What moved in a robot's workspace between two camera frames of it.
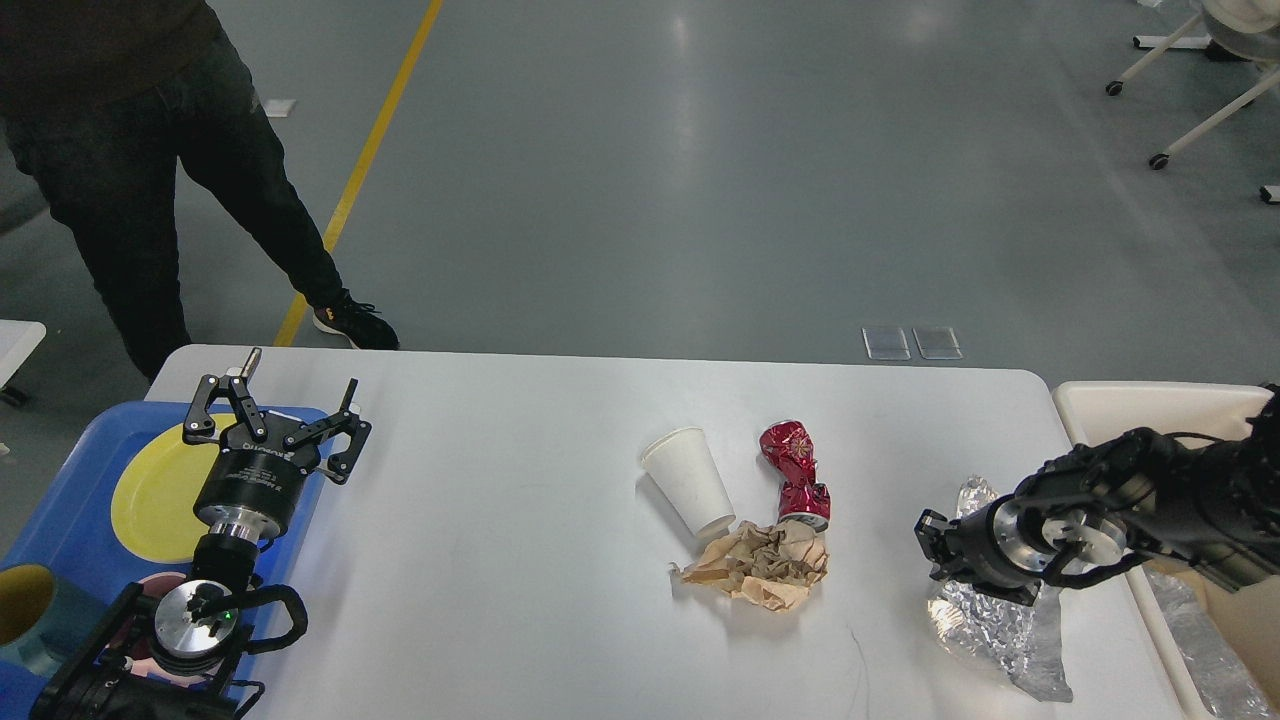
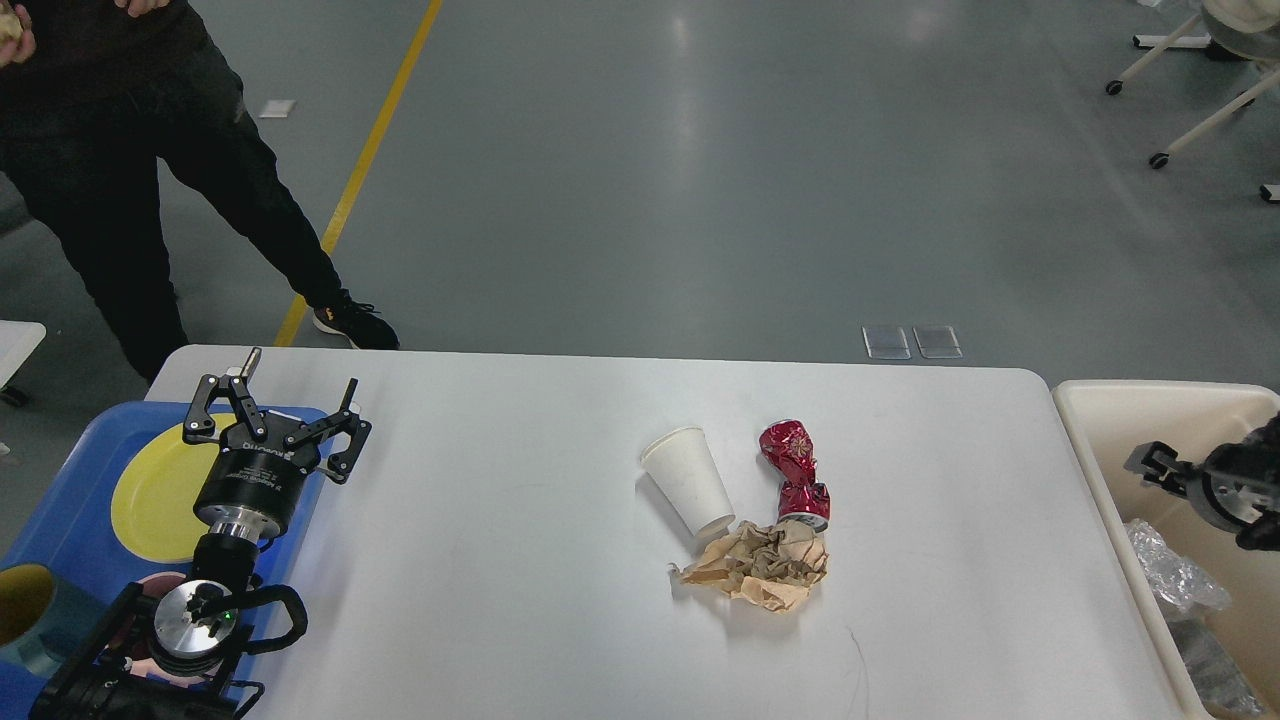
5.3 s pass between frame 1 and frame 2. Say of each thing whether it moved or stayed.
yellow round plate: stayed
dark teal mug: stayed
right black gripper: moved
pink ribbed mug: stayed
